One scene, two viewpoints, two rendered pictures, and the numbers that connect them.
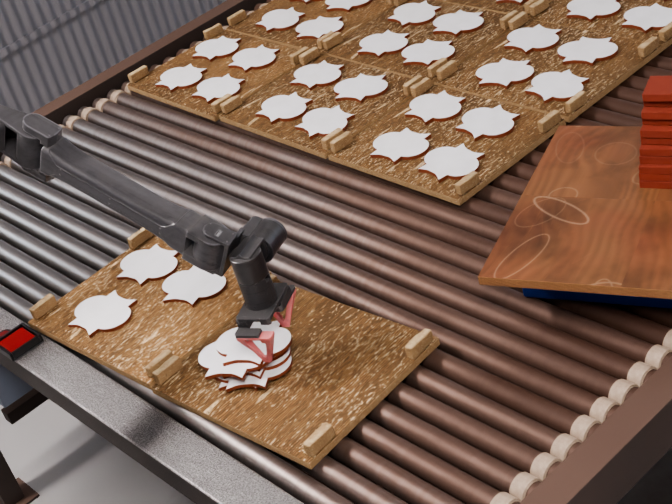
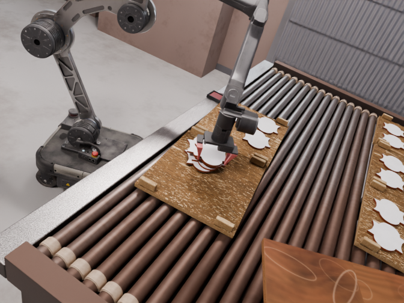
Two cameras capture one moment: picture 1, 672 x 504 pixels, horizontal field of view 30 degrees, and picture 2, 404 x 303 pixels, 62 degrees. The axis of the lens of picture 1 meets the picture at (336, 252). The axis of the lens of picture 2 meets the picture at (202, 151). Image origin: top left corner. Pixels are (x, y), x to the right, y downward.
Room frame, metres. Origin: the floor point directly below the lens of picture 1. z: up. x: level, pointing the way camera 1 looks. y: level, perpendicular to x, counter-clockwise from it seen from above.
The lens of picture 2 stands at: (1.18, -0.58, 1.69)
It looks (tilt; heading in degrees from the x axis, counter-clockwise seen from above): 35 degrees down; 52
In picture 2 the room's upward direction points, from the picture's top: 19 degrees clockwise
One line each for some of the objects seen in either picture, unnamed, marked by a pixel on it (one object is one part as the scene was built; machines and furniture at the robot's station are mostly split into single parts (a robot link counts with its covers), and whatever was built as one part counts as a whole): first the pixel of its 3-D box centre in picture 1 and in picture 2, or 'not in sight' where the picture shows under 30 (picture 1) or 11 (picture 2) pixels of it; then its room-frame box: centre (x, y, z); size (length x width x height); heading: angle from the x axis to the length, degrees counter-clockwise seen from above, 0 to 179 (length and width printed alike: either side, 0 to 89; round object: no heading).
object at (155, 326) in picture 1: (152, 303); (243, 128); (2.13, 0.39, 0.93); 0.41 x 0.35 x 0.02; 38
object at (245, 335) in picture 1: (263, 336); (205, 149); (1.78, 0.16, 1.03); 0.07 x 0.07 x 0.09; 63
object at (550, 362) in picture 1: (265, 239); (300, 166); (2.29, 0.14, 0.90); 1.95 x 0.05 x 0.05; 34
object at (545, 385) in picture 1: (248, 251); (290, 160); (2.26, 0.18, 0.90); 1.95 x 0.05 x 0.05; 34
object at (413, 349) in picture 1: (419, 343); (223, 223); (1.73, -0.10, 0.95); 0.06 x 0.02 x 0.03; 129
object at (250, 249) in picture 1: (250, 262); (228, 119); (1.81, 0.15, 1.16); 0.07 x 0.06 x 0.07; 148
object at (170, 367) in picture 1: (167, 369); (197, 131); (1.87, 0.36, 0.95); 0.06 x 0.02 x 0.03; 129
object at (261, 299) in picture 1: (258, 292); (220, 134); (1.81, 0.15, 1.10); 0.10 x 0.07 x 0.07; 153
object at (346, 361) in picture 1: (293, 366); (207, 175); (1.80, 0.13, 0.93); 0.41 x 0.35 x 0.02; 39
